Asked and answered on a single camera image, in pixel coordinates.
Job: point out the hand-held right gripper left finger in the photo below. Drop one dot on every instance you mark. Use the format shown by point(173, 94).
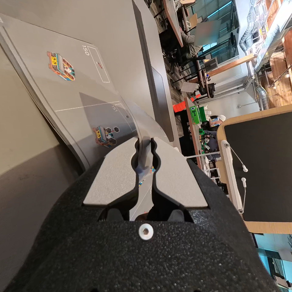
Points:
point(111, 178)

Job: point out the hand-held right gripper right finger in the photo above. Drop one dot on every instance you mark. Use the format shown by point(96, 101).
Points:
point(178, 180)

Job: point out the grey building instruction booklet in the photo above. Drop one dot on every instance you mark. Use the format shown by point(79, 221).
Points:
point(68, 95)

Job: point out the background office desk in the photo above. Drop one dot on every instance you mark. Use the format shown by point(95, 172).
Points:
point(194, 141)
point(173, 22)

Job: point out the grey desk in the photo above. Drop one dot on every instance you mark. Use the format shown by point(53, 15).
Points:
point(27, 114)

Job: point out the green toy box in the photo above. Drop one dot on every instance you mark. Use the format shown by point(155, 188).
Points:
point(195, 115)

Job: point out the wooden framed black screen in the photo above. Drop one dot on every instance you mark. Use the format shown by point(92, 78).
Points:
point(262, 171)

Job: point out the silver ventilation duct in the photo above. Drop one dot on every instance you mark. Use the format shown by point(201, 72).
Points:
point(247, 38)

